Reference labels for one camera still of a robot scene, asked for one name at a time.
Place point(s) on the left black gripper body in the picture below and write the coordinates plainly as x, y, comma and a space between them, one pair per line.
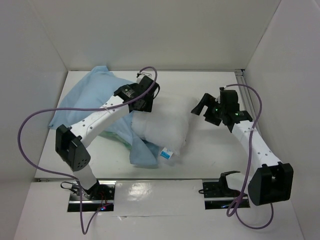
146, 105

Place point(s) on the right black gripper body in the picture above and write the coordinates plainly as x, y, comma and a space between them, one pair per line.
210, 110

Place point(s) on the white pillow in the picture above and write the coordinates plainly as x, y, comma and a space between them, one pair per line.
167, 125

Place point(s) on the light blue pillowcase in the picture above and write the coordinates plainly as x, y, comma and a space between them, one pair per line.
92, 91

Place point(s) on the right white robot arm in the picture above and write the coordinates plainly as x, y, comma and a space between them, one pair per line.
272, 180

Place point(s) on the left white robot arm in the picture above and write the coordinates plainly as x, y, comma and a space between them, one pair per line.
71, 142

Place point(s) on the blue white pillow tag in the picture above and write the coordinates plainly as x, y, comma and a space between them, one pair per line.
166, 153

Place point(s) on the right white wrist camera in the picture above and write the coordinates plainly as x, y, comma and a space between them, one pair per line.
223, 88

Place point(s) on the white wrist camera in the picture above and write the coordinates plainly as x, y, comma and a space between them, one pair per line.
223, 88
142, 74

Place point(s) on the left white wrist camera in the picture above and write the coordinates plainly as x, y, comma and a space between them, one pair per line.
142, 74

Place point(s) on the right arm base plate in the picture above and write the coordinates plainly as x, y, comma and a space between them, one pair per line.
219, 193

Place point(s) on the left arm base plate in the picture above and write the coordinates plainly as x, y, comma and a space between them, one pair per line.
103, 200

